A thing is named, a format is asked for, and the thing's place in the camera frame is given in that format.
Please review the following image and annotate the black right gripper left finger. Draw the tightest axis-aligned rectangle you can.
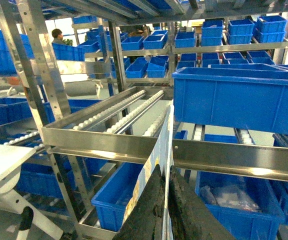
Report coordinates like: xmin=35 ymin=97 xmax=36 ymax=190
xmin=114 ymin=164 xmax=165 ymax=240

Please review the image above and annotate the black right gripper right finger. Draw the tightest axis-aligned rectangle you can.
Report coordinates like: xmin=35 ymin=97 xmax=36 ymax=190
xmin=168 ymin=166 xmax=235 ymax=240

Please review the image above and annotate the large blue bin right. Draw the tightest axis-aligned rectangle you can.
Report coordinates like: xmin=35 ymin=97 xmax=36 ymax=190
xmin=172 ymin=67 xmax=288 ymax=135

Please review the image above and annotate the seated person in background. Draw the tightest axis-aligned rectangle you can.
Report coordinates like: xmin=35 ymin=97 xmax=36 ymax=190
xmin=51 ymin=28 xmax=65 ymax=45

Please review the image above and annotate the steel rack upright post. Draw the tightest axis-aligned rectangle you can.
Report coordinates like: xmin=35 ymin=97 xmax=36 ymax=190
xmin=16 ymin=0 xmax=71 ymax=121

